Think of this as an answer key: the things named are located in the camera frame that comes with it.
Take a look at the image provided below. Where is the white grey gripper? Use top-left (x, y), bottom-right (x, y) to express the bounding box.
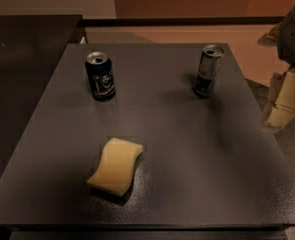
top-left (258, 6), bottom-right (295, 133)

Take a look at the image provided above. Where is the dark blue pepsi can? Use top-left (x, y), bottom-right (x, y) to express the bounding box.
top-left (85, 51), bottom-right (116, 102)

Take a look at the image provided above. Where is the yellow sponge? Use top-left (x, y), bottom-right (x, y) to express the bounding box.
top-left (87, 138), bottom-right (144, 197)

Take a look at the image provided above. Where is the dark side counter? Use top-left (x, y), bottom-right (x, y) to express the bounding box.
top-left (0, 15), bottom-right (85, 178)

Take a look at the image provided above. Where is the silver redbull can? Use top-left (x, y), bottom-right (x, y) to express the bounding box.
top-left (194, 44), bottom-right (224, 98)

